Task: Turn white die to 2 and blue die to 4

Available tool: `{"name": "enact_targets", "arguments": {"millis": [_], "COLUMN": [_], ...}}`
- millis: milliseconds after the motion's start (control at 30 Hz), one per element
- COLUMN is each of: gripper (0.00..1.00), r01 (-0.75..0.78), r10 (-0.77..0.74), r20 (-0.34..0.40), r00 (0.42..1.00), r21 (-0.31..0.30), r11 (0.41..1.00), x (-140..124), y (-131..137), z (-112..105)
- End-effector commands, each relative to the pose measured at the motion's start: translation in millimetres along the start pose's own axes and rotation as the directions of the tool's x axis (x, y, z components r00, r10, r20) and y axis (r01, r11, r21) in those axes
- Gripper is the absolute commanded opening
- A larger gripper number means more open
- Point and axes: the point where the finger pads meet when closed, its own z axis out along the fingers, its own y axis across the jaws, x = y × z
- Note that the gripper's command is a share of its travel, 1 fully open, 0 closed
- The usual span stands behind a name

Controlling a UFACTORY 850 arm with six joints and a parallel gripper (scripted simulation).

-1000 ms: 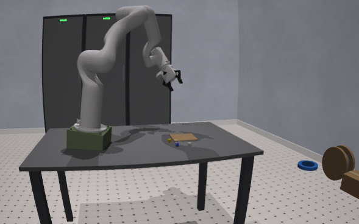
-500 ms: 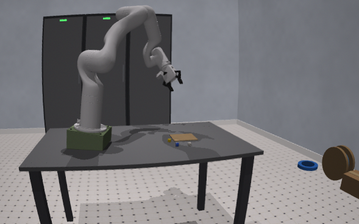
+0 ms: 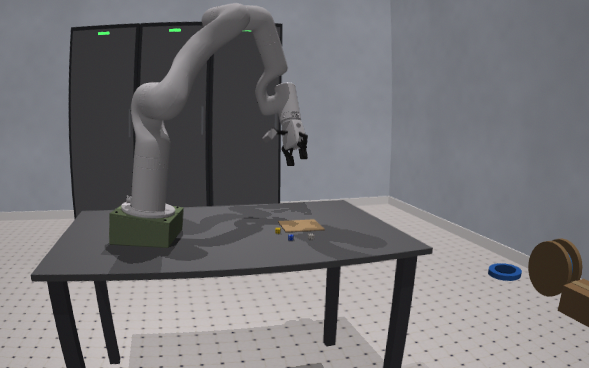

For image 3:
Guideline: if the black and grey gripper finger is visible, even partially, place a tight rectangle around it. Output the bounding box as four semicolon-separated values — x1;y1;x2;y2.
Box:
282;146;295;166
297;133;308;159

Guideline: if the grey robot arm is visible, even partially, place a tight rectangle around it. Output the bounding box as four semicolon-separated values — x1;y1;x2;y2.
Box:
121;3;301;218

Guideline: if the tan square mat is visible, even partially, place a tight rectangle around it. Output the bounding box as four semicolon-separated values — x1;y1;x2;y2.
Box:
278;219;325;232

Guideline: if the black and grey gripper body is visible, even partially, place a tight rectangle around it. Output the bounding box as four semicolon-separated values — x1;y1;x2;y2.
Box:
281;119;305;150

